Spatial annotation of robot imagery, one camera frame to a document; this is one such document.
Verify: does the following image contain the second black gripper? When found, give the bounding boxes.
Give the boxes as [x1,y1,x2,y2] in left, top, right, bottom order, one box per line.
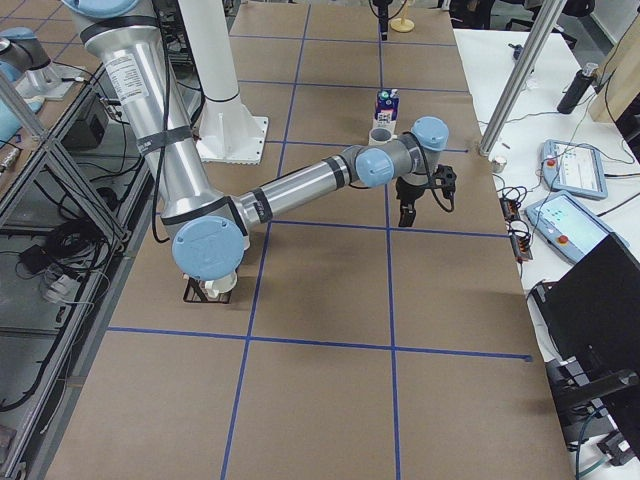
[372,0,393,40]

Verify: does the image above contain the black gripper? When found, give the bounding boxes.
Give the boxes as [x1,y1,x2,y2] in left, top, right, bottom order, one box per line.
[396,165,457,228]

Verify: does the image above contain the white ceramic mug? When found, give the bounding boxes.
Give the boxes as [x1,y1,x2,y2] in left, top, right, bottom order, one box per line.
[368,127,397,146]

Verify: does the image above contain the blue white milk carton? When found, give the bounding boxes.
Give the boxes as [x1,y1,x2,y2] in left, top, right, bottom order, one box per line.
[373,89,399,132]

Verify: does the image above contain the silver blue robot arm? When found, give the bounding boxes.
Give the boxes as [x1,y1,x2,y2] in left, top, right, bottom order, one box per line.
[68,1,456,283]

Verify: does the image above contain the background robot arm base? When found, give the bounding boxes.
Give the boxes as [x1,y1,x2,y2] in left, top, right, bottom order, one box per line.
[1,27,73,101]

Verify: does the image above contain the wooden stand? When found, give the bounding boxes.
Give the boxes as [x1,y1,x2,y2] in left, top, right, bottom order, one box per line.
[389,1,415,33]

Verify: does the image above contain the black power strip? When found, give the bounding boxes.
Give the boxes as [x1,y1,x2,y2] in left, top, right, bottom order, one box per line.
[499,197,533,263]

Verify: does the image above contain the near teach pendant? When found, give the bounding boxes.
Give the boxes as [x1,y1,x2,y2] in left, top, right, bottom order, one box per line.
[525,190,630,264]

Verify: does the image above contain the teach pendant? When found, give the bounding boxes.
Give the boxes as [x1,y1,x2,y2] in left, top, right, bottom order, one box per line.
[541,139,608,200]
[525,190,630,264]

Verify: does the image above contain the far teach pendant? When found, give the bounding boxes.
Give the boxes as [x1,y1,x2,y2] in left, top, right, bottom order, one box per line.
[541,139,608,200]

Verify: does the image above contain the black water bottle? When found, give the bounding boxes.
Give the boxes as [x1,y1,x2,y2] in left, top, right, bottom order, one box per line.
[556,62,599,114]

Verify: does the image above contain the black monitor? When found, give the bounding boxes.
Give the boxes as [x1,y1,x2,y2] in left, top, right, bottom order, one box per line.
[529,232,640,441]

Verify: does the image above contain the aluminium frame post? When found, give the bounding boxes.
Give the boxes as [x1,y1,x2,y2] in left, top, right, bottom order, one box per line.
[478,0,567,157]

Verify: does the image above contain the white mug with handle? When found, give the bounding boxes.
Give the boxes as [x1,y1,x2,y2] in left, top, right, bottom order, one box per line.
[200,271,237,300]

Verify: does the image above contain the black wire cup rack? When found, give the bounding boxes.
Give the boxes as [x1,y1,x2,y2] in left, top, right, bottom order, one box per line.
[182,277,231,304]

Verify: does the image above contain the black box under frame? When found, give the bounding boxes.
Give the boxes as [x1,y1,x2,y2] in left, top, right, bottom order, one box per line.
[62,98,109,150]

